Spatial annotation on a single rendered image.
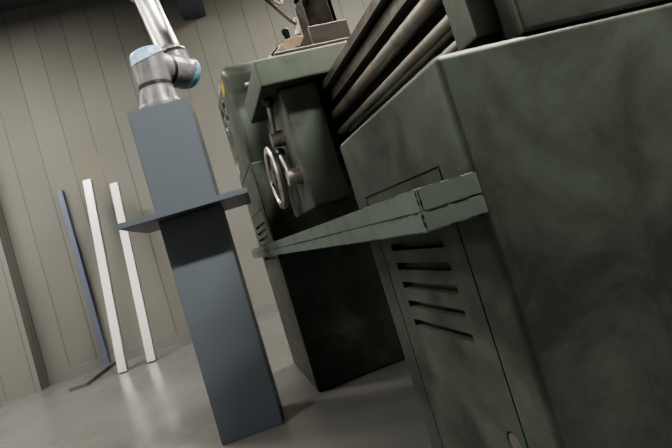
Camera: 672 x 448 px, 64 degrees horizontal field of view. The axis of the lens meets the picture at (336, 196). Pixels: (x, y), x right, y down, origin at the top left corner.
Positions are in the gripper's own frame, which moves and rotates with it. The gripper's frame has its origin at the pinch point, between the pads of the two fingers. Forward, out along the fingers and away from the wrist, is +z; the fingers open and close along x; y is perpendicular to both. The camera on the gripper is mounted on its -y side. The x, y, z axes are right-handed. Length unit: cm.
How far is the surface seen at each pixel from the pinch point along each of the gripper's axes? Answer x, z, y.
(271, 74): -35, 37, 66
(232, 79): -22.9, 9.0, -23.6
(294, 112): -34, 45, 63
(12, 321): -215, 17, -304
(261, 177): -34, 46, -23
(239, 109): -26.8, 19.9, -23.8
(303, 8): -14, 22, 49
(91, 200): -116, -31, -284
